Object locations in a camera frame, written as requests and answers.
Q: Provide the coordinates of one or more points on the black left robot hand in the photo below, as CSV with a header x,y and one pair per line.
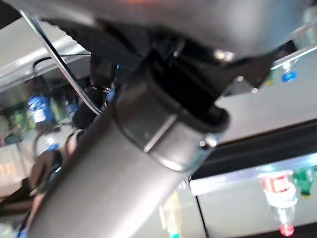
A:
x,y
123,161

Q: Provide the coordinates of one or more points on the blue plastic shopping basket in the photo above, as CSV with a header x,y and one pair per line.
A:
x,y
74,83

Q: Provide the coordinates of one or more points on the yellow tea bottle green label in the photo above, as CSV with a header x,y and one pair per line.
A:
x,y
171,213

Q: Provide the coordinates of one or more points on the cola bottle blue label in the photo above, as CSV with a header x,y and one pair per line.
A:
x,y
289,76
38,109

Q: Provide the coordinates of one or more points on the large water bottle red label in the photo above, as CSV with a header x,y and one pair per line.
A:
x,y
275,184

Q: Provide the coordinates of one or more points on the green soda bottle yellow cap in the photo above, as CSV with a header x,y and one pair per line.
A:
x,y
304,179

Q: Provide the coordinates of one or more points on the black shelf board clear rail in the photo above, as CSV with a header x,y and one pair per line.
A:
x,y
307,49

